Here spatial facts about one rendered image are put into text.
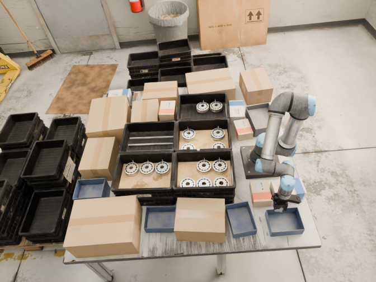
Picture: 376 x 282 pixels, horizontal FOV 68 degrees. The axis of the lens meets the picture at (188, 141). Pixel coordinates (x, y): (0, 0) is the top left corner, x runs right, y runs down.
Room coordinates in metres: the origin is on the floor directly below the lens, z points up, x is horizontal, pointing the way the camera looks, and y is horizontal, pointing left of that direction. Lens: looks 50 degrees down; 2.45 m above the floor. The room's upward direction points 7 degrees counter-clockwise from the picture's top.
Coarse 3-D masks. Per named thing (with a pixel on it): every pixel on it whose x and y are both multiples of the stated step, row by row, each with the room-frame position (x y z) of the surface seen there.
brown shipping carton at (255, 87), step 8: (240, 72) 2.08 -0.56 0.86; (248, 72) 2.06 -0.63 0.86; (256, 72) 2.05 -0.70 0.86; (264, 72) 2.03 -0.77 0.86; (240, 80) 2.06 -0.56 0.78; (248, 80) 1.95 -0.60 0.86; (256, 80) 1.94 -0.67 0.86; (264, 80) 1.93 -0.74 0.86; (248, 88) 1.84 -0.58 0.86; (256, 88) 1.83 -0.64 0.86; (264, 88) 1.81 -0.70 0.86; (272, 88) 1.81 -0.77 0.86; (248, 96) 1.80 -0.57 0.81; (256, 96) 1.80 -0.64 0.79; (264, 96) 1.81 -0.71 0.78; (248, 104) 1.80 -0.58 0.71
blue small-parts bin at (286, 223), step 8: (288, 208) 0.76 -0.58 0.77; (296, 208) 0.76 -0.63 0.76; (272, 216) 0.75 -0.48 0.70; (280, 216) 0.74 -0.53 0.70; (288, 216) 0.73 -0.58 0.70; (296, 216) 0.73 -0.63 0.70; (272, 224) 0.69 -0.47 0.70; (280, 224) 0.69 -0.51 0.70; (288, 224) 0.68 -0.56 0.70; (296, 224) 0.67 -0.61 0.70; (272, 232) 0.62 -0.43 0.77; (280, 232) 0.62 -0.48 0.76; (288, 232) 0.62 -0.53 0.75; (296, 232) 0.61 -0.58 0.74
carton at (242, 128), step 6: (240, 120) 1.56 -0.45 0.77; (246, 120) 1.55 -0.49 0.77; (234, 126) 1.52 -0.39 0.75; (240, 126) 1.49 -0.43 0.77; (246, 126) 1.49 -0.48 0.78; (240, 132) 1.44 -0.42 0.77; (246, 132) 1.43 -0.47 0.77; (252, 132) 1.42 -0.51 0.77; (240, 138) 1.41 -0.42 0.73; (246, 138) 1.41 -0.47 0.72
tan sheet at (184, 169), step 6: (180, 162) 1.18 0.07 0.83; (186, 162) 1.17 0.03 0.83; (192, 162) 1.17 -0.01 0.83; (210, 162) 1.15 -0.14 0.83; (228, 162) 1.13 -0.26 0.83; (180, 168) 1.13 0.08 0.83; (186, 168) 1.12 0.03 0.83; (192, 168) 1.11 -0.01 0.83; (228, 168) 1.07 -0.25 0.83; (180, 174) 1.08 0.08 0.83; (186, 174) 1.07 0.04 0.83; (192, 174) 1.07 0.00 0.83; (198, 174) 1.06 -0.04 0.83; (210, 174) 1.05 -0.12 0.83; (216, 174) 1.04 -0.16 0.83; (222, 174) 1.04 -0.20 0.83; (228, 174) 1.03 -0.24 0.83; (180, 180) 1.03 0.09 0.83; (210, 180) 1.00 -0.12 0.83; (228, 180) 0.98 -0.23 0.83
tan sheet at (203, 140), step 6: (180, 132) 1.47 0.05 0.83; (198, 132) 1.44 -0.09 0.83; (204, 132) 1.44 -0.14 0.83; (210, 132) 1.43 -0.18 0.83; (180, 138) 1.41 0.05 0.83; (198, 138) 1.38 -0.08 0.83; (204, 138) 1.37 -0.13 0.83; (210, 138) 1.37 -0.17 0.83; (180, 144) 1.34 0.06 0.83; (198, 144) 1.32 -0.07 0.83; (204, 144) 1.31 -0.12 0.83; (210, 144) 1.31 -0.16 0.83
